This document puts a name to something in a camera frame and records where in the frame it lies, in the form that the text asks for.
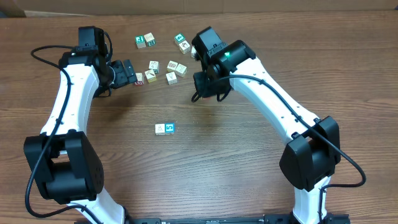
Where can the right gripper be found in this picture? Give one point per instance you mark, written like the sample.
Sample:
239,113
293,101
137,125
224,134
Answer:
201,81

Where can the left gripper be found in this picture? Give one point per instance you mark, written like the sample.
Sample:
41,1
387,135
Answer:
122,76

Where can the wooden block red drawing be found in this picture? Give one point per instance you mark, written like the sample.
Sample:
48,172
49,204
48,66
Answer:
184,47

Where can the wooden block teal side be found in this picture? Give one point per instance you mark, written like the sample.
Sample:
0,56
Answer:
154,65

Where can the wooden block yellow side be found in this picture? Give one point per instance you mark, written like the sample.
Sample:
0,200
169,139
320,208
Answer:
150,75

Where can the blue number five block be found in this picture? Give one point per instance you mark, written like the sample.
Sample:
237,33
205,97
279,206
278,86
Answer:
169,128

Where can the wooden letter A block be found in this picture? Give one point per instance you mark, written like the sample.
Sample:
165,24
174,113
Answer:
160,129

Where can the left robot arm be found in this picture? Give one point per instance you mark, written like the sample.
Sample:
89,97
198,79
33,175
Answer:
66,172

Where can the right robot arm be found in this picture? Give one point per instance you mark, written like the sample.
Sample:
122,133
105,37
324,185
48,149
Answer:
309,157

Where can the wooden block red side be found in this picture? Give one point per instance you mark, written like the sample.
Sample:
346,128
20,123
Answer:
193,52

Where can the green number four block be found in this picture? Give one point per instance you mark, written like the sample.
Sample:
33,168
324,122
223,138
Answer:
179,38

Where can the plain wooden block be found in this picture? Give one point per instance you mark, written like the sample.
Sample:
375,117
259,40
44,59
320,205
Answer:
181,70

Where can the wooden block brown drawing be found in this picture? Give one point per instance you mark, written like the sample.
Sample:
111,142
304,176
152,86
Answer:
171,67

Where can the green top wooden block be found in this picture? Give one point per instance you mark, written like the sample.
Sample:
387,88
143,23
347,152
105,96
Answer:
140,41

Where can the wooden block bulb drawing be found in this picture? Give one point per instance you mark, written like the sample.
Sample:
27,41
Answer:
171,78

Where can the wooden block red front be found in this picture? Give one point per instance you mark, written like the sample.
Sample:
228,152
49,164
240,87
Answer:
140,79

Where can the wooden block green side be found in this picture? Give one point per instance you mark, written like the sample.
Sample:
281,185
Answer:
149,39

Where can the cardboard sheet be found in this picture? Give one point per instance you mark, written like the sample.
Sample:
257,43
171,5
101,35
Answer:
20,8

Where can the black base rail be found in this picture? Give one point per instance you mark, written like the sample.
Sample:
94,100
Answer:
265,219

